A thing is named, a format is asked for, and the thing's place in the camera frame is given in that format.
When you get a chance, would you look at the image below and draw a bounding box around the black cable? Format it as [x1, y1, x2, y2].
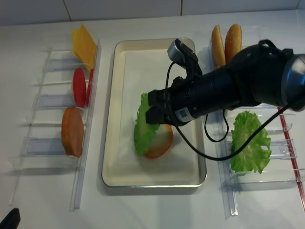
[164, 61, 305, 161]

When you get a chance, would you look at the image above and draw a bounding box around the brown meat patty slice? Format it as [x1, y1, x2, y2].
[61, 107, 84, 158]

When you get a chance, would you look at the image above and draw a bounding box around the round bread slice on tray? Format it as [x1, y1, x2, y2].
[144, 124, 173, 159]

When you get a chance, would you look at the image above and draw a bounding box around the bun slice left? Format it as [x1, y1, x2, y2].
[211, 24, 226, 68]

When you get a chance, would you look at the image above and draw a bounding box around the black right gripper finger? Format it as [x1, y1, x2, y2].
[148, 89, 165, 105]
[145, 106, 170, 124]

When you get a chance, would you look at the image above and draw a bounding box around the clear acrylic rack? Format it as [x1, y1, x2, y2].
[211, 103, 305, 217]
[8, 44, 102, 211]

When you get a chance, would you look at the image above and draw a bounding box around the red tomato slice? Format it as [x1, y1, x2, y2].
[72, 68, 86, 107]
[85, 69, 94, 106]

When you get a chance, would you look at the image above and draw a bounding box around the green lettuce leaf in rack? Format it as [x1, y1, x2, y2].
[231, 111, 272, 173]

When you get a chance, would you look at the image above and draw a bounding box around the yellow cheese slice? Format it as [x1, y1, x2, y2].
[75, 24, 97, 72]
[72, 29, 78, 58]

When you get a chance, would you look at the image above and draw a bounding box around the bun slice right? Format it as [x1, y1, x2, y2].
[224, 24, 242, 63]

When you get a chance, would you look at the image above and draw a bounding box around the clear acrylic rack left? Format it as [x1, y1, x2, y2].
[8, 44, 102, 211]

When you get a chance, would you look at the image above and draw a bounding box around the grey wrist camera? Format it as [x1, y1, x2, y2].
[167, 39, 198, 69]

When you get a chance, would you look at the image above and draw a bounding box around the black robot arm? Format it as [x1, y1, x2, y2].
[0, 39, 305, 229]

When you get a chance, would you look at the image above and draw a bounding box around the clear acrylic rack right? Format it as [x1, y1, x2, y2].
[211, 103, 305, 217]

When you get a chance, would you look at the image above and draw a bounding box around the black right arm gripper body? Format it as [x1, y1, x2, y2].
[168, 76, 207, 126]

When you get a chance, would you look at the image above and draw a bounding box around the cream metal tray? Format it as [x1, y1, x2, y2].
[102, 39, 206, 188]

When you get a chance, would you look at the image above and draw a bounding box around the bun slice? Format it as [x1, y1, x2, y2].
[211, 24, 226, 68]
[224, 24, 242, 63]

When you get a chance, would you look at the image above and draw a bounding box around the green lettuce leaf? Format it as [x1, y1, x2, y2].
[231, 111, 272, 173]
[134, 93, 160, 156]

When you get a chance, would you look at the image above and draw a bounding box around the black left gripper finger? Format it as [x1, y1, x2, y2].
[0, 208, 20, 229]

